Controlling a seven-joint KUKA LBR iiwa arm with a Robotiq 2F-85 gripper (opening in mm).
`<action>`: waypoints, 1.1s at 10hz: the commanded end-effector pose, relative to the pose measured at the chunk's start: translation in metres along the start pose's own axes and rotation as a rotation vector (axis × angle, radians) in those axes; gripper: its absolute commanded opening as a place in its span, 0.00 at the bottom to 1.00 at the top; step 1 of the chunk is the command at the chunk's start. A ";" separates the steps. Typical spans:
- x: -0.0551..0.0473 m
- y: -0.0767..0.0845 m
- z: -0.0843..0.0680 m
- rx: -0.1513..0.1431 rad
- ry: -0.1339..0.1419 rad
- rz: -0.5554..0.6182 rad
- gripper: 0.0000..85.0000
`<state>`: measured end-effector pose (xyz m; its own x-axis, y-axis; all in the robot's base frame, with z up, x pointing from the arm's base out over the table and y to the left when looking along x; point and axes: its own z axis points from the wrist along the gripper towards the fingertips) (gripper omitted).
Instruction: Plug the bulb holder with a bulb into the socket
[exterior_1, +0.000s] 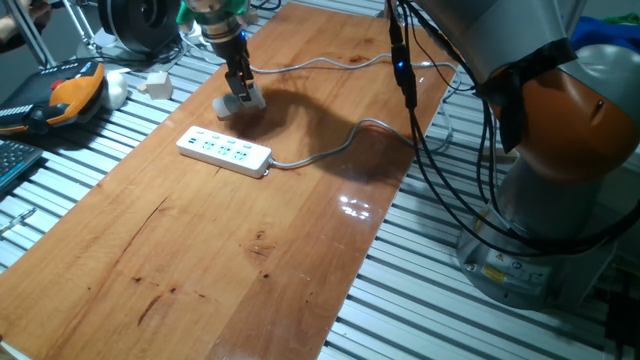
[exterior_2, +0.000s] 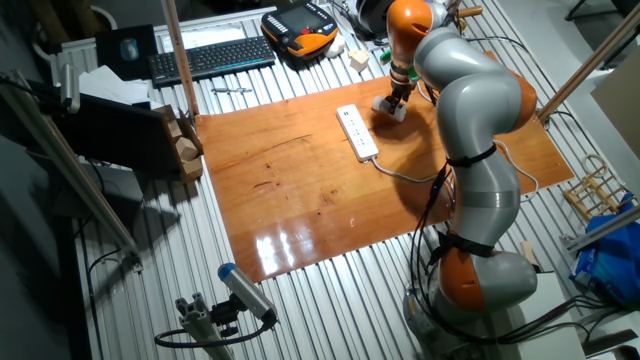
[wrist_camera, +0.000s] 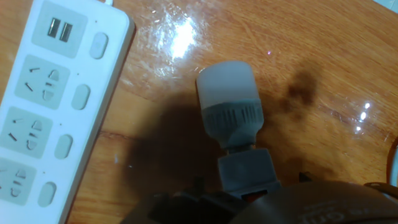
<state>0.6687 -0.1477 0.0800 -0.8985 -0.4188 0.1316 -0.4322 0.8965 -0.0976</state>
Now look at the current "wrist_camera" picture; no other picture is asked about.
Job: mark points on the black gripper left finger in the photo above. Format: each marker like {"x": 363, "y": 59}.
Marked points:
{"x": 186, "y": 208}

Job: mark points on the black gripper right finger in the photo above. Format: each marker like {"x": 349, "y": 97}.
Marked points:
{"x": 304, "y": 177}

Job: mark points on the white bulb holder with bulb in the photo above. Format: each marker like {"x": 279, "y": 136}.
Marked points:
{"x": 230, "y": 87}

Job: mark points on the glossy wooden board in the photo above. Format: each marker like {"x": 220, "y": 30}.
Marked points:
{"x": 311, "y": 46}

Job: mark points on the white power strip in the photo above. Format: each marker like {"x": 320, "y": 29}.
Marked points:
{"x": 93, "y": 71}

